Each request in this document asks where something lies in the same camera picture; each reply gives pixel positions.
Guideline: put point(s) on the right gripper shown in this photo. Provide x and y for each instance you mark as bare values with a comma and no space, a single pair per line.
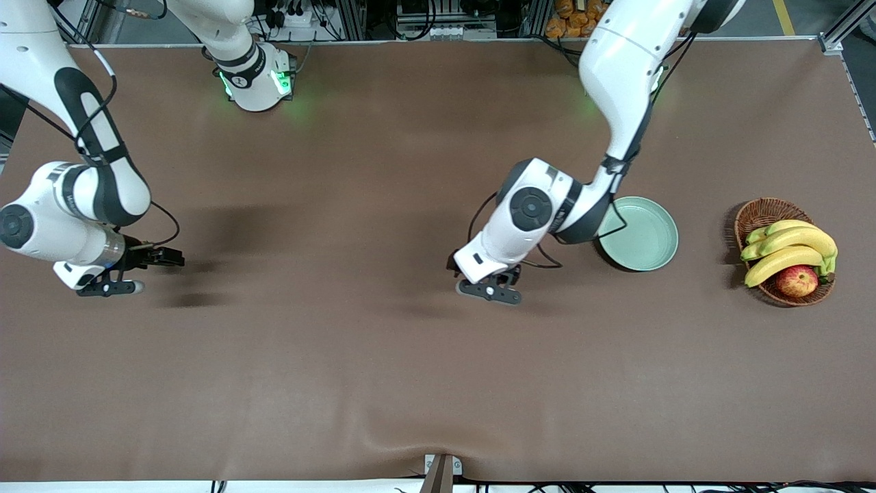
145,257

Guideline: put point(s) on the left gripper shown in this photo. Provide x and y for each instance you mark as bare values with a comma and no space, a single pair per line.
451,263

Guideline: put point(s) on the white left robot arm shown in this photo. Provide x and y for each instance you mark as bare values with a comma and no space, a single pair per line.
616,68

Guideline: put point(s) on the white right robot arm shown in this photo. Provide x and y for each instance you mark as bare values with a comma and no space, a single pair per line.
41,233

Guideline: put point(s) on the mint green round plate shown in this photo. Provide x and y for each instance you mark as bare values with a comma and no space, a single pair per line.
647,236

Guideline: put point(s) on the brown table mat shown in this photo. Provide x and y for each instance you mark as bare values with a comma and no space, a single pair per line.
342,356

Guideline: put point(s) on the white connector block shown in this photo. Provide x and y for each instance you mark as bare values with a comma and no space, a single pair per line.
445,31

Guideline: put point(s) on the pile of orange bread rolls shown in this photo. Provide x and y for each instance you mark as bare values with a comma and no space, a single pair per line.
568,24

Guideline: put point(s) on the yellow banana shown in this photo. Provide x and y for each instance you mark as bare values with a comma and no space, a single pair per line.
801,238
751,251
787,224
780,260
755,235

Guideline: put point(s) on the white power strip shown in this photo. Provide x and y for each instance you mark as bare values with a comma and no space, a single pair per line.
298,20

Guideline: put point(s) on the brown wicker basket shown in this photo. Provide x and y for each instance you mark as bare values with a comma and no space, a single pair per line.
763,212

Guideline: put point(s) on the red yellow apple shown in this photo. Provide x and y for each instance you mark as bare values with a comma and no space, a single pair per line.
797,281

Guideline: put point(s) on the grey metal bracket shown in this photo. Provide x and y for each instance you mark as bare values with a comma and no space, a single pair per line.
441,476

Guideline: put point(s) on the aluminium frame post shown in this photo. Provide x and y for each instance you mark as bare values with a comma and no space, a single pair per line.
534,17
350,17

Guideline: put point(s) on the aluminium frame rail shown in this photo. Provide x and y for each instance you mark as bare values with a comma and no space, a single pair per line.
842,31

